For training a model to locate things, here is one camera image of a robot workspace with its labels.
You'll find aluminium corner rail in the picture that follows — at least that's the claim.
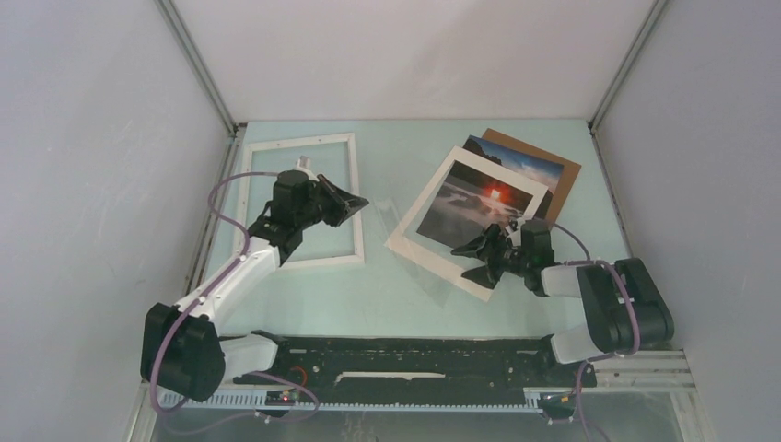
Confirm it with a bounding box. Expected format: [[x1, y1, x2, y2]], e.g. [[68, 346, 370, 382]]
[[589, 0, 671, 135], [154, 0, 239, 136]]

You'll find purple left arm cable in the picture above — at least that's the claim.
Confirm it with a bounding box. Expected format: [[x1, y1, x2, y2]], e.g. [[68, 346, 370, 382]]
[[149, 171, 321, 436]]

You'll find sunset landscape photo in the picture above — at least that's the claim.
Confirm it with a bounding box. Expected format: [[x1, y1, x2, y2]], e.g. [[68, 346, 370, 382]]
[[415, 135, 564, 248]]

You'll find aluminium corner rail right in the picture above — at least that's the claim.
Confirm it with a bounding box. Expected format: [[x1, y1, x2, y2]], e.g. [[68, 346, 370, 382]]
[[589, 0, 671, 135]]

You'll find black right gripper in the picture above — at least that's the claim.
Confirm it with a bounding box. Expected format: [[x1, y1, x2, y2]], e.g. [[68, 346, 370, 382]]
[[451, 223, 530, 290]]

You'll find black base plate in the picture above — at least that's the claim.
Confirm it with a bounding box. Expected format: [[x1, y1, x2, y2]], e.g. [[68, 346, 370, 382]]
[[268, 336, 596, 407]]

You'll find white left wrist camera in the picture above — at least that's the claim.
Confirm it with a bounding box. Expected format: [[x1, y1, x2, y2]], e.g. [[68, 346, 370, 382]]
[[296, 156, 311, 173]]

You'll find brown backing board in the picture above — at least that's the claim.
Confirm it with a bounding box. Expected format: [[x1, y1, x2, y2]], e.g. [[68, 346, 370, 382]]
[[482, 129, 581, 222]]

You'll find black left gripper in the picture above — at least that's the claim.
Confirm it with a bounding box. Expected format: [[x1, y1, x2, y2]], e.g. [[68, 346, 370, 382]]
[[295, 175, 367, 230]]

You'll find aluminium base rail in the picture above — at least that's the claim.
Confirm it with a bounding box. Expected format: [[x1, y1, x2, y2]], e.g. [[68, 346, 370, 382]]
[[124, 347, 715, 442]]

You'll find white picture frame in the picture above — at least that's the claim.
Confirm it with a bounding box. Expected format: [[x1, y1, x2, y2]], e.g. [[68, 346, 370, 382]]
[[235, 133, 365, 271]]

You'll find aluminium corner rail left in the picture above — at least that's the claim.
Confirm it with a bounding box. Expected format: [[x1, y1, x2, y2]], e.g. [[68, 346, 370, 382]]
[[154, 0, 239, 136]]

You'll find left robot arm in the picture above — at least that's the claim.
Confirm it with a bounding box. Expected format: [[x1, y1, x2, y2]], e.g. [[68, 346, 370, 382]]
[[140, 169, 368, 401]]

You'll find white photo mat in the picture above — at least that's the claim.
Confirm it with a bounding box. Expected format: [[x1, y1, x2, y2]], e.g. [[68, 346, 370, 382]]
[[394, 145, 546, 301]]

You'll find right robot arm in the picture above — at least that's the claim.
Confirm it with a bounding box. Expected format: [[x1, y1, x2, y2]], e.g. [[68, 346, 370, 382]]
[[451, 218, 675, 385]]

